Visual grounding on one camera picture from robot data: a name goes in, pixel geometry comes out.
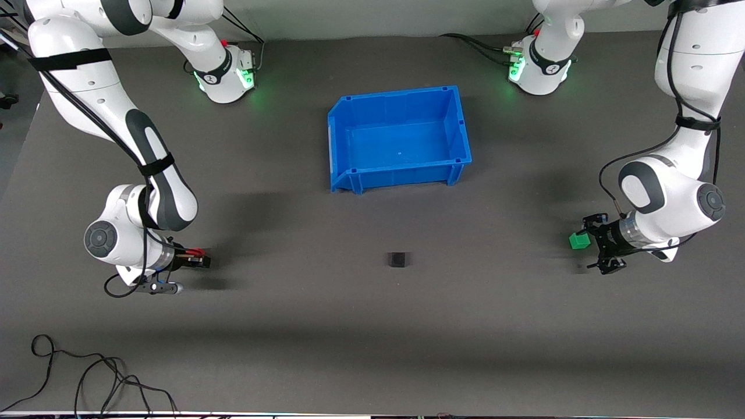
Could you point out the black floor object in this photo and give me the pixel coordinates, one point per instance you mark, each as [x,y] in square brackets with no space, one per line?
[8,101]

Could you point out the green cube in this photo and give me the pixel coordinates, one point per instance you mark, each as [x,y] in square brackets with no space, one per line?
[578,241]

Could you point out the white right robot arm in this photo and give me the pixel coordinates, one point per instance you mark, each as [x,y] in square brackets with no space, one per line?
[87,87]

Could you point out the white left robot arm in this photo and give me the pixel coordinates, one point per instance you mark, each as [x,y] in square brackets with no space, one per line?
[687,70]

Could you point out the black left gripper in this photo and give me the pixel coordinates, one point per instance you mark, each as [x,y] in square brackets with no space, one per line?
[607,237]

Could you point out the aluminium frame rail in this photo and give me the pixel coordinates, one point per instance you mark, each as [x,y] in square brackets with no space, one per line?
[11,35]

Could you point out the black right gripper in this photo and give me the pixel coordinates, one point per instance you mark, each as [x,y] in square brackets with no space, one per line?
[179,260]

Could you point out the blue plastic storage bin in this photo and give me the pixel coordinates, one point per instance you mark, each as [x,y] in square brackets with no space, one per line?
[401,139]

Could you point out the red cube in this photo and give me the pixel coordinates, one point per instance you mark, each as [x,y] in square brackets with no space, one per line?
[197,252]

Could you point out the black cube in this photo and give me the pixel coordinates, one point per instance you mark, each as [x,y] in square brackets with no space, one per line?
[397,259]

